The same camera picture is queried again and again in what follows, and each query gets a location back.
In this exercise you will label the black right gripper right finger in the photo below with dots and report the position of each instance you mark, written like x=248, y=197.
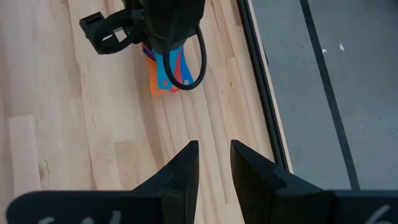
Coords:
x=264, y=193

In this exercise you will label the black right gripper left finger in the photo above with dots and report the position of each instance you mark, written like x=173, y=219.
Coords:
x=180, y=186

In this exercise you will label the teal measuring cup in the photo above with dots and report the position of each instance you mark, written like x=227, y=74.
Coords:
x=162, y=70

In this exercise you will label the blue measuring cup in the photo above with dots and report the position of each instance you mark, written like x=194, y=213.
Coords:
x=186, y=74

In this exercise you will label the red measuring cup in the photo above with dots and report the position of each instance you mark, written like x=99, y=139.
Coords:
x=177, y=77

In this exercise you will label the orange measuring cup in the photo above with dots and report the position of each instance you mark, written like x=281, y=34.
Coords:
x=154, y=79

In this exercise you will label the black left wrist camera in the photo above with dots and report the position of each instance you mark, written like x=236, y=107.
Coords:
x=93, y=28

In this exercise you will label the black table frame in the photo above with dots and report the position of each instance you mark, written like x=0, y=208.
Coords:
x=262, y=87

